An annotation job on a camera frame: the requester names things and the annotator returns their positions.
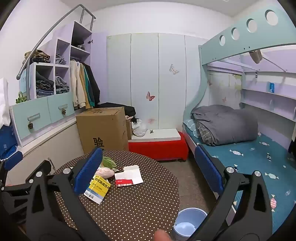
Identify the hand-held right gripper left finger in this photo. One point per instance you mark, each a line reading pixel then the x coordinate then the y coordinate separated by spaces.
pixel 89 172

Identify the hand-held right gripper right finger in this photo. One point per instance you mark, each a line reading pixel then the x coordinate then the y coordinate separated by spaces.
pixel 208 171

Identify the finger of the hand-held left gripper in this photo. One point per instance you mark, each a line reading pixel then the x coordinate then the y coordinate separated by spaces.
pixel 13 160
pixel 13 193

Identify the pink and blue cookie packet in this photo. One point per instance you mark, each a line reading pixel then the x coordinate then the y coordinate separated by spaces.
pixel 104 172

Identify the yellow medicine box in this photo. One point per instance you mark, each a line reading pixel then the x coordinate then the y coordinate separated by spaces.
pixel 98 190

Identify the blue trash bin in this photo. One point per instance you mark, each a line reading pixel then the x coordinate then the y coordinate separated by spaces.
pixel 188 220

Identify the person's right hand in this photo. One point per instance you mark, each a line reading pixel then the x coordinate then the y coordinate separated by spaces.
pixel 161 236

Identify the blue bag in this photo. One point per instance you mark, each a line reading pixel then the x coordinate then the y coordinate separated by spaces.
pixel 8 141

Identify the green snack wrapper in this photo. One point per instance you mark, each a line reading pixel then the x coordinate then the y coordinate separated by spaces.
pixel 109 163

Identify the low white cabinet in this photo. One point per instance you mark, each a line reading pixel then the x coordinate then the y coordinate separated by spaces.
pixel 41 153

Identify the pinecone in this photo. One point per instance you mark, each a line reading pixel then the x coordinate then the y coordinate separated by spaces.
pixel 30 125
pixel 63 112

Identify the white and red medicine box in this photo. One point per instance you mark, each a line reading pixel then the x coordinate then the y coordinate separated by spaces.
pixel 131 173

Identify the large cardboard box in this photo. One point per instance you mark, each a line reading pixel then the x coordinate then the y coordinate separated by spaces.
pixel 101 129

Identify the blue candy print bed sheet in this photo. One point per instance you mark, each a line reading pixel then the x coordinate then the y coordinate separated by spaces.
pixel 254 160

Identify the blue plaid pillow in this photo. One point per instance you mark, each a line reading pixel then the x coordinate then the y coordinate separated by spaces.
pixel 189 126

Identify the grey quilt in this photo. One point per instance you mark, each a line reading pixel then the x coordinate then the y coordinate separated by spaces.
pixel 226 125

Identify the teal drawer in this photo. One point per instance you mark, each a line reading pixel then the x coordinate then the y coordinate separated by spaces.
pixel 25 111
pixel 57 104

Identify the red bench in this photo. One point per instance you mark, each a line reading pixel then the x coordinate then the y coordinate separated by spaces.
pixel 161 148

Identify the brown polka dot tablecloth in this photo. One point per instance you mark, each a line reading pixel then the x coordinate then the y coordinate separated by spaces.
pixel 138 204

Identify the white board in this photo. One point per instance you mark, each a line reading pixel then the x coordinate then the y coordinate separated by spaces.
pixel 159 135

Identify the white cloth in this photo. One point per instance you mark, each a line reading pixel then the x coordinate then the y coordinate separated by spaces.
pixel 138 129

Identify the black cloth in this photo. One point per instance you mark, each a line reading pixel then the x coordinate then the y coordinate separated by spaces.
pixel 124 110

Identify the faded pink butterfly sticker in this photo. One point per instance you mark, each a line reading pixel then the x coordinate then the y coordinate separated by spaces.
pixel 151 120

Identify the dark folded clothes stack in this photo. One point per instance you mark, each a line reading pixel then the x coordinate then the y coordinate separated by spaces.
pixel 45 87

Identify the grey metal handrail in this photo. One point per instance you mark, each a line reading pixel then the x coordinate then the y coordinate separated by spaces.
pixel 28 81

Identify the tan jacket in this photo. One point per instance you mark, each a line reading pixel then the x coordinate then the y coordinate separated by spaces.
pixel 84 92

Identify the green garment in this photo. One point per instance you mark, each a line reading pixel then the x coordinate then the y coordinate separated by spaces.
pixel 89 88

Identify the cream jacket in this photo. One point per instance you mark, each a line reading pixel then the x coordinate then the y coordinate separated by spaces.
pixel 76 88

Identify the black coat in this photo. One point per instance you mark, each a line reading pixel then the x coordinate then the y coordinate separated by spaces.
pixel 94 85

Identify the grey folded clothes stack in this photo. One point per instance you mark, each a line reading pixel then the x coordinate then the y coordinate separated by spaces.
pixel 61 85

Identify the red butterfly sticker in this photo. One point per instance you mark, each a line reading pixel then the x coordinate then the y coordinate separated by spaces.
pixel 150 96

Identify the camouflage clothes pile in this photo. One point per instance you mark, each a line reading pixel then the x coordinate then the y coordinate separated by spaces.
pixel 38 56

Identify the beige butterfly sticker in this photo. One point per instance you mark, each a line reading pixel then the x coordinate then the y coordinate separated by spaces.
pixel 174 69

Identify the small grey folded clothes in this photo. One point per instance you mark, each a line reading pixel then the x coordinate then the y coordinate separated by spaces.
pixel 60 59

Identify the white wardrobe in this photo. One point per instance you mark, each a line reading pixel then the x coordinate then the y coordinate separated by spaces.
pixel 143 69

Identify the beige hanging cloth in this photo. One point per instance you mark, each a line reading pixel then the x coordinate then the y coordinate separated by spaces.
pixel 255 56

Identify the black folded clothes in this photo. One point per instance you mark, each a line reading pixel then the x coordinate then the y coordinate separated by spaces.
pixel 77 41

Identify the purple and white shelf unit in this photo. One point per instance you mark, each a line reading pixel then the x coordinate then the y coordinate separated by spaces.
pixel 62 34

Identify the teal bunk bed frame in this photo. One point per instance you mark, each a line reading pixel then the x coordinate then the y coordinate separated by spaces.
pixel 231 44

